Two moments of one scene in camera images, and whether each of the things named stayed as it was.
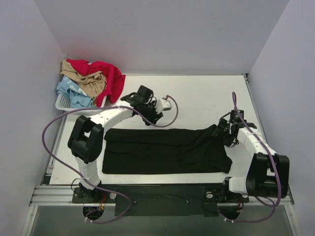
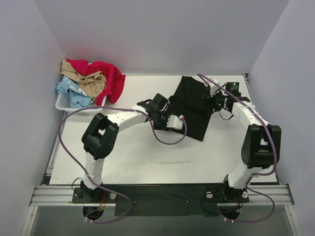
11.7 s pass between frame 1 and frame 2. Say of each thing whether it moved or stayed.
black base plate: stayed
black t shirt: moved
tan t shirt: stayed
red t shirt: stayed
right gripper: moved
